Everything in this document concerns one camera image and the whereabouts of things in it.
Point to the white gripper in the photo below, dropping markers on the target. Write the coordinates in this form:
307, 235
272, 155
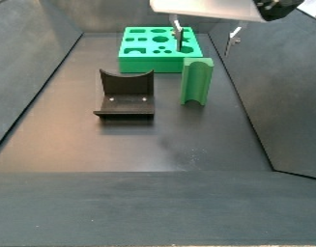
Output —
225, 9

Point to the green arch block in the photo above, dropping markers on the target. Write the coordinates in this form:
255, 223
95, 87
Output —
196, 79

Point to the green shape sorter board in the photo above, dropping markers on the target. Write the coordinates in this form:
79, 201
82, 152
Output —
149, 49

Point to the black curved fixture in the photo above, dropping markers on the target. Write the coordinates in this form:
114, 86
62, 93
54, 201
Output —
128, 95

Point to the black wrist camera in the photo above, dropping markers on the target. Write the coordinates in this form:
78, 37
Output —
275, 9

